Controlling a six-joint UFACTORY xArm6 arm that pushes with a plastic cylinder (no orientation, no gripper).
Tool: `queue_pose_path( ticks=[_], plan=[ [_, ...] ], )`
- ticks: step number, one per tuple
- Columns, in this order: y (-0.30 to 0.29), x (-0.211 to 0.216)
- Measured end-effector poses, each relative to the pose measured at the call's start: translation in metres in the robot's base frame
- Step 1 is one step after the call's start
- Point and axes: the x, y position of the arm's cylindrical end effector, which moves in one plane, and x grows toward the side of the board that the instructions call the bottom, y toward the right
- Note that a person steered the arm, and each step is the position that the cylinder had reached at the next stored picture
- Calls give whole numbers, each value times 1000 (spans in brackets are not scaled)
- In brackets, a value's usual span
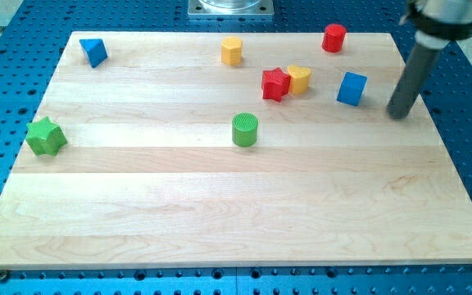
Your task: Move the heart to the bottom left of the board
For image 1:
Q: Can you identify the light wooden board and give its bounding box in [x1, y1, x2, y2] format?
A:
[0, 31, 472, 270]

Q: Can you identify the yellow heart block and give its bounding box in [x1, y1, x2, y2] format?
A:
[287, 65, 312, 95]

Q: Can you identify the green cylinder block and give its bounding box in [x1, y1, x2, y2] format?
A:
[232, 112, 259, 147]

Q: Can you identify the red star block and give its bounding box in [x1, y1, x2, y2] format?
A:
[261, 67, 291, 102]

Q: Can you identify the yellow hexagonal block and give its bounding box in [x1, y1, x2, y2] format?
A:
[221, 36, 243, 66]

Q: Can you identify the blue cube block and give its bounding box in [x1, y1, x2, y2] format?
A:
[337, 72, 367, 107]

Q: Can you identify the red cylinder block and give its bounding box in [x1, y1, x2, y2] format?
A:
[321, 24, 347, 53]

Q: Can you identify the blue triangular prism block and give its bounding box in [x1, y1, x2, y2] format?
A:
[79, 39, 108, 68]

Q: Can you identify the green star block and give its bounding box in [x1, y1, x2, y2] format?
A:
[25, 116, 67, 157]

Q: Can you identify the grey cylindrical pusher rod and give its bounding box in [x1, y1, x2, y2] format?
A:
[386, 30, 449, 120]

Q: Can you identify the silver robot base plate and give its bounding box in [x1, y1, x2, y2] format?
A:
[188, 0, 275, 17]

